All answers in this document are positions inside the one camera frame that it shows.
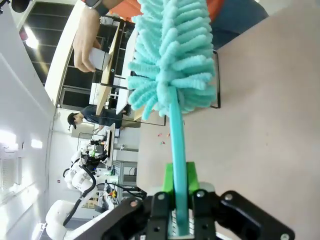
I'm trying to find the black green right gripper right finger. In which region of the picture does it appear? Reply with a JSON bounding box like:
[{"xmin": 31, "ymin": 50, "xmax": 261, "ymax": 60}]
[{"xmin": 185, "ymin": 161, "xmax": 296, "ymax": 240}]

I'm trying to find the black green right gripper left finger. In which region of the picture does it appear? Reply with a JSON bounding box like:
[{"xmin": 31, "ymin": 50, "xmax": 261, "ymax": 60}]
[{"xmin": 101, "ymin": 162, "xmax": 177, "ymax": 240}]

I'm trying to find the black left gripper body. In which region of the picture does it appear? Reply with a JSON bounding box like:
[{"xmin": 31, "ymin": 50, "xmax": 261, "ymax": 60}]
[{"xmin": 79, "ymin": 149, "xmax": 109, "ymax": 171}]

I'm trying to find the teal microfiber duster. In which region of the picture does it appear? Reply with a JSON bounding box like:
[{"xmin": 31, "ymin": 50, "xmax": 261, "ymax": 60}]
[{"xmin": 127, "ymin": 0, "xmax": 217, "ymax": 237}]

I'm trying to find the small white box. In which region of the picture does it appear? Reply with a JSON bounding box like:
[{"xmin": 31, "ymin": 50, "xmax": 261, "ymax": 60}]
[{"xmin": 88, "ymin": 47, "xmax": 112, "ymax": 72}]

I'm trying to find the person's bare hand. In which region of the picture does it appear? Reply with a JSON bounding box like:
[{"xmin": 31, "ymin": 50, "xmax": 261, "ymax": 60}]
[{"xmin": 72, "ymin": 8, "xmax": 103, "ymax": 74}]

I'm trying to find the computer monitor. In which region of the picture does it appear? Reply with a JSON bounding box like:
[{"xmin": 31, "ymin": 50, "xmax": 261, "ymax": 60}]
[{"xmin": 105, "ymin": 123, "xmax": 116, "ymax": 158}]

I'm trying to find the person with black cap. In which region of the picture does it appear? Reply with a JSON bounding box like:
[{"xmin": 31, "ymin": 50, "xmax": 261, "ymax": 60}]
[{"xmin": 67, "ymin": 104, "xmax": 124, "ymax": 131}]

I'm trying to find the dark smartwatch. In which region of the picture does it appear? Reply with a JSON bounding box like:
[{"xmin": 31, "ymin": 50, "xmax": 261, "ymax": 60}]
[{"xmin": 83, "ymin": 0, "xmax": 111, "ymax": 16}]

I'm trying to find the black round fixture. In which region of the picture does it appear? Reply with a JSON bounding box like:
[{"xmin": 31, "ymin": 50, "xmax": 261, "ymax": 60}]
[{"xmin": 0, "ymin": 0, "xmax": 29, "ymax": 14}]

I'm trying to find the person in orange shirt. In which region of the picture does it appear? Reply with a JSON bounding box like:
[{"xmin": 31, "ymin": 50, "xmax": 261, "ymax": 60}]
[{"xmin": 109, "ymin": 0, "xmax": 270, "ymax": 51}]

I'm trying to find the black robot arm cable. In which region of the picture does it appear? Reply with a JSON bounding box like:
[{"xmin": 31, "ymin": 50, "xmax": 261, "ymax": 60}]
[{"xmin": 62, "ymin": 163, "xmax": 99, "ymax": 227}]

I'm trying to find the aluminium frame workbench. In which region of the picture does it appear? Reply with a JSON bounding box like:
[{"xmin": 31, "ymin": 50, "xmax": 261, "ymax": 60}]
[{"xmin": 111, "ymin": 159, "xmax": 139, "ymax": 203}]

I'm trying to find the white wall vent unit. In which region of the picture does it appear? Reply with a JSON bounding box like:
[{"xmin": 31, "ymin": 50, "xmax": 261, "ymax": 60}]
[{"xmin": 0, "ymin": 142, "xmax": 23, "ymax": 188}]

